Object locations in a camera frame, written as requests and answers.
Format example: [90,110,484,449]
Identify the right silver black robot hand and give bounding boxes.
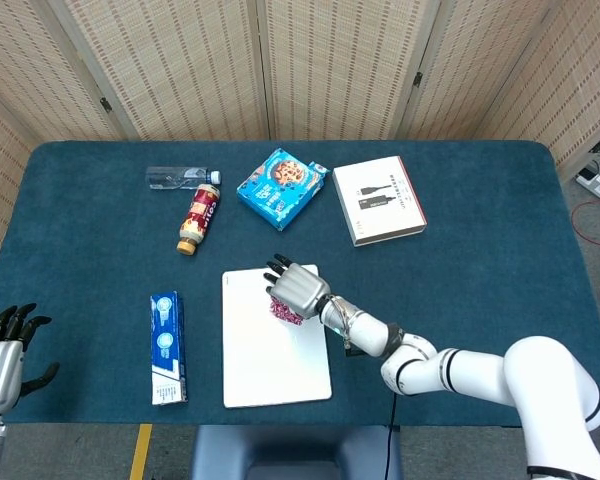
[262,253,332,320]

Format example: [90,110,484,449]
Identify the pink patterned packet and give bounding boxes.
[268,295,304,327]

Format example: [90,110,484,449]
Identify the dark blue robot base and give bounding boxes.
[188,424,404,480]

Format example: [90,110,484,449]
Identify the white rectangular board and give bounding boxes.
[221,264,333,410]

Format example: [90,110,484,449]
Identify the blue cookie box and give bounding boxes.
[236,147,330,233]

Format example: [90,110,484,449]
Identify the blue toothpaste box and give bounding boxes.
[149,291,189,407]

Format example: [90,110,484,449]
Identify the Costa coffee bottle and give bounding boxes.
[175,183,223,256]

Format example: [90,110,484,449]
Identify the dark teal table cloth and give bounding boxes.
[0,139,600,431]

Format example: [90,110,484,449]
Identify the clear plastic water bottle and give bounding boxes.
[145,166,222,191]

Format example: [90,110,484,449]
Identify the yellow floor tape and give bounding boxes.
[129,423,154,480]

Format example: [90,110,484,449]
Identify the woven folding screen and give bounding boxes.
[0,0,600,271]

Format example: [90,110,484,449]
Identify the white power strip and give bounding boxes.
[575,166,600,210]

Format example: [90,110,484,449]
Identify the white cable product box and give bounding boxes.
[332,155,429,248]

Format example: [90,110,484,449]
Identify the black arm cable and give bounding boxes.
[385,393,399,480]

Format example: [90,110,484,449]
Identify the red cable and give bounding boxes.
[570,199,600,248]

